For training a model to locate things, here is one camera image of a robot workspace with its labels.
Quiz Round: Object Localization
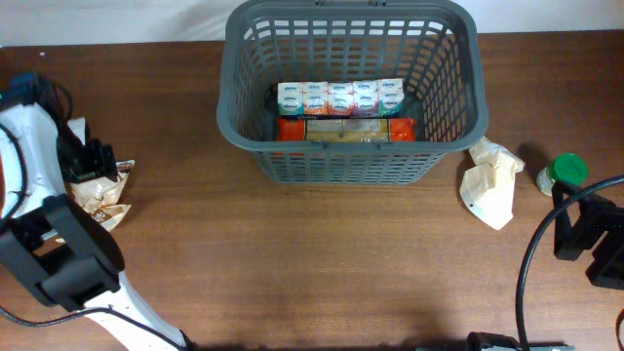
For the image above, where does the brown white snack bag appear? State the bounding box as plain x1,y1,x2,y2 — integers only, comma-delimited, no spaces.
66,160,136,232

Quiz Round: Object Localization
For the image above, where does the orange spaghetti packet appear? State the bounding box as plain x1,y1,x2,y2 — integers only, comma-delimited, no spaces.
277,118,416,143

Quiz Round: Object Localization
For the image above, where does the multicolour tissue pocket pack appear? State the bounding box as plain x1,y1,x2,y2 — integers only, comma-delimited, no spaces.
277,78,405,119

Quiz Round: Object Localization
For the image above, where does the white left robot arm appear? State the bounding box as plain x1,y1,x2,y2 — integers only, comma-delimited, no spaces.
1,73,194,350

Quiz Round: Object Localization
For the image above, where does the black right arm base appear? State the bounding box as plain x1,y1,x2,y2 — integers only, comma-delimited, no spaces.
415,331,576,351

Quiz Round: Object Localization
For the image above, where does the green lidded small jar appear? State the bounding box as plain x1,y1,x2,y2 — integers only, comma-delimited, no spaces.
536,153,589,196

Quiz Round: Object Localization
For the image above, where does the crumpled cream plastic bag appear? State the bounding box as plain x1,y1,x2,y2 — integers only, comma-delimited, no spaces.
459,137,525,230

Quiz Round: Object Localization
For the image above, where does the grey plastic mesh basket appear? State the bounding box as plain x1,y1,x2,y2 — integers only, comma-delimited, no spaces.
216,1,488,184

